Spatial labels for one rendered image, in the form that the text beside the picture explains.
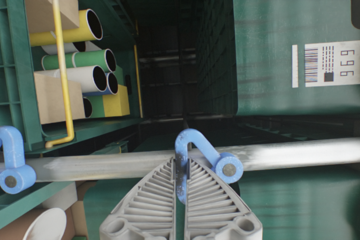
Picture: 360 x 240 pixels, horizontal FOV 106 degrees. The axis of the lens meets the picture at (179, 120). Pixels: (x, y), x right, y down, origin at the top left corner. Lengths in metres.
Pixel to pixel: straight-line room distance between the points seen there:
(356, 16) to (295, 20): 0.90
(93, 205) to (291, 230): 0.34
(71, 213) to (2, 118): 0.30
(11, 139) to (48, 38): 0.37
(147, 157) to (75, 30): 0.42
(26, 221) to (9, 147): 0.14
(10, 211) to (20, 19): 0.26
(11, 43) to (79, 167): 0.20
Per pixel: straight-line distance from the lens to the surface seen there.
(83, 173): 0.24
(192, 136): 0.17
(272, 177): 0.30
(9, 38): 0.33
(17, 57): 0.30
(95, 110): 0.63
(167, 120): 1.05
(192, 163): 0.17
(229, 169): 0.18
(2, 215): 0.28
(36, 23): 0.53
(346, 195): 0.37
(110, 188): 0.31
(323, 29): 0.32
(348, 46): 0.33
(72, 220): 0.55
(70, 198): 0.48
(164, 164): 0.17
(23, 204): 0.29
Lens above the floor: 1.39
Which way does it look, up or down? 1 degrees down
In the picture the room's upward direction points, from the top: 86 degrees clockwise
